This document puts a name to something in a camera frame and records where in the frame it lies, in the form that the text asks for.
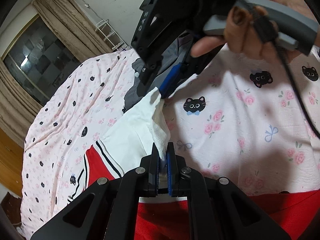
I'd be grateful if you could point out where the red and white jersey shirt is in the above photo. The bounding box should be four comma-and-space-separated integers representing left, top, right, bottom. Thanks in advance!
66, 86, 320, 240

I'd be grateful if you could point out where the grey purple jacket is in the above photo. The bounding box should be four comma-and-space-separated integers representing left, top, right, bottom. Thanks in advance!
122, 29, 196, 112

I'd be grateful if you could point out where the person's right hand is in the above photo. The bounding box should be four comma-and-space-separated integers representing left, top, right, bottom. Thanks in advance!
191, 0, 316, 65

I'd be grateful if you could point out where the right brown curtain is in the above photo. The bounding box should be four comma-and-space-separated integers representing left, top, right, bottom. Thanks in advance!
31, 0, 112, 62

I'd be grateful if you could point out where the brown curtain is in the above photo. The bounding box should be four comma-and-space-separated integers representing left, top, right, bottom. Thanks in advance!
31, 0, 112, 62
0, 61, 42, 147

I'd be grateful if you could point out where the pink cat-print bed quilt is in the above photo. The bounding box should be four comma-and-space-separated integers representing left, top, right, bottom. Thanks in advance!
21, 48, 319, 239

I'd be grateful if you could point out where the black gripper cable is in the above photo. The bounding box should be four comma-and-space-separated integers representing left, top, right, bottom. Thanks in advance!
215, 0, 320, 140

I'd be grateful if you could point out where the left brown curtain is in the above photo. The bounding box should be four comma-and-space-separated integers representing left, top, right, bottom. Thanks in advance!
0, 61, 42, 147

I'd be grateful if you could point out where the orange wooden wardrobe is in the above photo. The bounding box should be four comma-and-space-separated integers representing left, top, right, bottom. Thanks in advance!
0, 129, 23, 197

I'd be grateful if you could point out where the white wire shelf rack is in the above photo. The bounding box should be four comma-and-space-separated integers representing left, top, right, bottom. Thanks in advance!
95, 20, 131, 52

